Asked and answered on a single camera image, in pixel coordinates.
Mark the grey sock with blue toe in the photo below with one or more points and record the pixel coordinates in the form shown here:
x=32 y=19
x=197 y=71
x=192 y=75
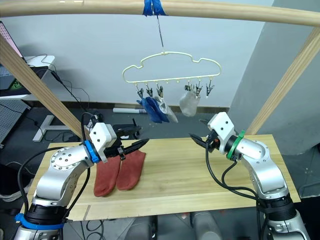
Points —
x=168 y=111

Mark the light grey sock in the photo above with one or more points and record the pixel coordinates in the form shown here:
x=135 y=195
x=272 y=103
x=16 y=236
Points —
x=188 y=105

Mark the wooden slanted post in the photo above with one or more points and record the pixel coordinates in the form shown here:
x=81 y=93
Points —
x=285 y=82
x=37 y=85

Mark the wooden horizontal rod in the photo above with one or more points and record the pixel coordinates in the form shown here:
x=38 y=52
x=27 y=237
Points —
x=225 y=12

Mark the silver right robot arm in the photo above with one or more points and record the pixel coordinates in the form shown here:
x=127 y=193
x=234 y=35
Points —
x=265 y=170

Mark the grey perforated board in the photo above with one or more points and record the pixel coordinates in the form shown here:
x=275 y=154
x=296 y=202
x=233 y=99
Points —
x=11 y=115

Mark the white desk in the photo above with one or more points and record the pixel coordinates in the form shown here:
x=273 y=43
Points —
x=42 y=61

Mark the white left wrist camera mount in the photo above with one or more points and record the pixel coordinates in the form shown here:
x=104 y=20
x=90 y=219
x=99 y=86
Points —
x=101 y=135

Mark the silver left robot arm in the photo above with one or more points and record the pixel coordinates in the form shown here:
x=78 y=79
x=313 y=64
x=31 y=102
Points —
x=57 y=172

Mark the white tube on floor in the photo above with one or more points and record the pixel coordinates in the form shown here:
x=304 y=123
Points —
x=127 y=110

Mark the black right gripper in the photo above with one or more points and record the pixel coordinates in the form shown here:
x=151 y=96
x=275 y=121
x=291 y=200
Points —
x=213 y=143

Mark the white and black shoe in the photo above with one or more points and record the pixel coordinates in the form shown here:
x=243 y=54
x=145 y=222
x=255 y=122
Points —
x=12 y=193

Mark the metal hanger clip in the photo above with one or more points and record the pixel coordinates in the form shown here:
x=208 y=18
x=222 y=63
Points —
x=160 y=90
x=209 y=89
x=139 y=92
x=149 y=91
x=187 y=87
x=199 y=89

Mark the cream cloud-shaped clip hanger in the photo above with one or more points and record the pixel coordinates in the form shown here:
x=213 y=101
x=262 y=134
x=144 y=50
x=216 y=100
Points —
x=172 y=81

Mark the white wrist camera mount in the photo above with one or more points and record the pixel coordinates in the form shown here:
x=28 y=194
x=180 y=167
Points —
x=101 y=135
x=222 y=125

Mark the red sock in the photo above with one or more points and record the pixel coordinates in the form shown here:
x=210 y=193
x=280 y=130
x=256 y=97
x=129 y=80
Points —
x=131 y=171
x=106 y=177

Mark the black box with green logo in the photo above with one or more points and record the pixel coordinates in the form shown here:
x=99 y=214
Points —
x=13 y=85

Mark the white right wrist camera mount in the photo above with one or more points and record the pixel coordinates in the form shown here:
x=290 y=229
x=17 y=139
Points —
x=222 y=125

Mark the metal hanger hook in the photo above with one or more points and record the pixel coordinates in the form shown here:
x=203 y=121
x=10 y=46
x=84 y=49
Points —
x=160 y=32

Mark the blue tape wrap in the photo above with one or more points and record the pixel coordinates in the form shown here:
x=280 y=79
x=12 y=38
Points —
x=152 y=7

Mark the laptop with pink screen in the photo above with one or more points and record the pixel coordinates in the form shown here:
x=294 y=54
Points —
x=8 y=40

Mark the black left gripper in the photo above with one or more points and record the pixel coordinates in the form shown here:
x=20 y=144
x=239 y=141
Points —
x=113 y=152

